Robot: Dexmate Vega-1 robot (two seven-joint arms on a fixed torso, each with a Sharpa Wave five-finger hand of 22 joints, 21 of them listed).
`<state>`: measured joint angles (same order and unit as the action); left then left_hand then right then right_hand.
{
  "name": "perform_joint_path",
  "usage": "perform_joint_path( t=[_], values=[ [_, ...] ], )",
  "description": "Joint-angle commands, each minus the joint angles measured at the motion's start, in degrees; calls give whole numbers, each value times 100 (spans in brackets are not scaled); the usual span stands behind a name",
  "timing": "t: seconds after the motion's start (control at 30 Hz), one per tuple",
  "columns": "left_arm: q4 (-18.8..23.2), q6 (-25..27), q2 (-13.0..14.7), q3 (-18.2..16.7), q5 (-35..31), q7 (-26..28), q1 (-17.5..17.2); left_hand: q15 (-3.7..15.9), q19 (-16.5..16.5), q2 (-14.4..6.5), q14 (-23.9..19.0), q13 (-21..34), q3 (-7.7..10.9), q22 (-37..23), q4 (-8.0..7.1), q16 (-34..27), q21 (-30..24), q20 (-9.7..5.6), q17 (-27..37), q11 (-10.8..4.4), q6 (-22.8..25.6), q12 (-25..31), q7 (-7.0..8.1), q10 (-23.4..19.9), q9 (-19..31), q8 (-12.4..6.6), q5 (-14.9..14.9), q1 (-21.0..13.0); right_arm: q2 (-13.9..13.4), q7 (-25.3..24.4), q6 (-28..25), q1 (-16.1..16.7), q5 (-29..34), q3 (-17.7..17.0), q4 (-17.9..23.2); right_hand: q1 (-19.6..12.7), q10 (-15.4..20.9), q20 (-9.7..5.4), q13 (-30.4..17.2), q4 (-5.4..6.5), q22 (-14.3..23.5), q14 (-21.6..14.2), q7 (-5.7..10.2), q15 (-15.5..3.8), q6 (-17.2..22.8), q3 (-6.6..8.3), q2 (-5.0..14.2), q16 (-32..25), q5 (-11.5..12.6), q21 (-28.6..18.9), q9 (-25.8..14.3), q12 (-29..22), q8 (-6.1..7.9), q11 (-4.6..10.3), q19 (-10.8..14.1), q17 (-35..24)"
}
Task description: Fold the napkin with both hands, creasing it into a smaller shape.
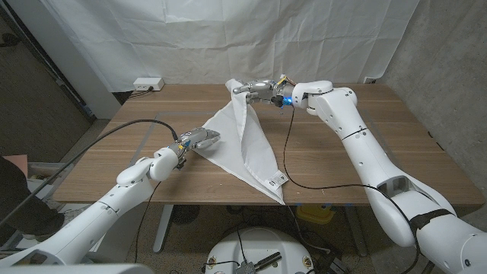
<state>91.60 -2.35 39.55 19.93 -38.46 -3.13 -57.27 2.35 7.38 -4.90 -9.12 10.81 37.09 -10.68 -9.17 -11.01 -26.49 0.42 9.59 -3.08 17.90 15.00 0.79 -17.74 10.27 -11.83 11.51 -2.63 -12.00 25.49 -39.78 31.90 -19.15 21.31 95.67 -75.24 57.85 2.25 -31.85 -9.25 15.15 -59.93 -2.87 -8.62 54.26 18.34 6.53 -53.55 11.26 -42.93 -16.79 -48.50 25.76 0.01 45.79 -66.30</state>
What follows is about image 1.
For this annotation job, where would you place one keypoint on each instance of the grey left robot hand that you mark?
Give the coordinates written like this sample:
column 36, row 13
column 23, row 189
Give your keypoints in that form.
column 196, row 137

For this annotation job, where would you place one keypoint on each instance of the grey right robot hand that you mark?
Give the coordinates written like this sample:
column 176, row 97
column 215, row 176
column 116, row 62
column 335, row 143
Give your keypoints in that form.
column 266, row 90

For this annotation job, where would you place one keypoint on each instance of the white cloth napkin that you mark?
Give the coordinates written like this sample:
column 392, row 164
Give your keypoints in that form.
column 251, row 152

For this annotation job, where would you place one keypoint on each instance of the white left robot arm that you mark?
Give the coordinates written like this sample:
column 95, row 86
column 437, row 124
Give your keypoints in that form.
column 95, row 220

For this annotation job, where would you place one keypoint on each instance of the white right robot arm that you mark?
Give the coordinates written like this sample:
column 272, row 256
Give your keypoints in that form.
column 361, row 144

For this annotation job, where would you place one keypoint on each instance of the white wrinkled backdrop sheet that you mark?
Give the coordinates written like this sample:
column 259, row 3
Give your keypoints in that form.
column 228, row 38

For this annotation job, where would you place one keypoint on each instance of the white power strip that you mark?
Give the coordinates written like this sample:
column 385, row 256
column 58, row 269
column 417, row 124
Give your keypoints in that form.
column 148, row 83

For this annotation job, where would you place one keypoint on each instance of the black round floor fan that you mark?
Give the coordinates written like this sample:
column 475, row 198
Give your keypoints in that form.
column 185, row 213

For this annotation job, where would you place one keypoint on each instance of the white table leg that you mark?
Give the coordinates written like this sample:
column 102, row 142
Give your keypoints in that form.
column 163, row 228

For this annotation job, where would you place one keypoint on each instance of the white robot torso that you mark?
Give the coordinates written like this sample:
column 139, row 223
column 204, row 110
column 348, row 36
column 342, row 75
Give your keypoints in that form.
column 262, row 239

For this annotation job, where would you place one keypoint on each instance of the yellow object under table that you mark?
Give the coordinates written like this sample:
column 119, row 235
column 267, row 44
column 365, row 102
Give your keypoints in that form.
column 316, row 215

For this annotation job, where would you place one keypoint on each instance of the grey metal connector block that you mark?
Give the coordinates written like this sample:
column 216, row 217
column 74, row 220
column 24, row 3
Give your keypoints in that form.
column 246, row 268

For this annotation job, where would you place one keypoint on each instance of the black tool on torso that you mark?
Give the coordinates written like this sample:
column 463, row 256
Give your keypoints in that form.
column 268, row 260

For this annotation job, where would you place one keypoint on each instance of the white storage bin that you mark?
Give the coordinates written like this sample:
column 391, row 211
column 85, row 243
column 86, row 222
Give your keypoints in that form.
column 49, row 169

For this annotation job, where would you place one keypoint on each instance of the grey table leg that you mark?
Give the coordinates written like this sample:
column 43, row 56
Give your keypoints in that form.
column 355, row 232

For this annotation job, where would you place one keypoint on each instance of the pink flat object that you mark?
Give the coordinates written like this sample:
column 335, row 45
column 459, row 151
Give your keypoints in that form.
column 17, row 161

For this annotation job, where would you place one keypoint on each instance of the person in black clothes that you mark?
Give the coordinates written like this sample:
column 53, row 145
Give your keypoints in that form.
column 19, row 205

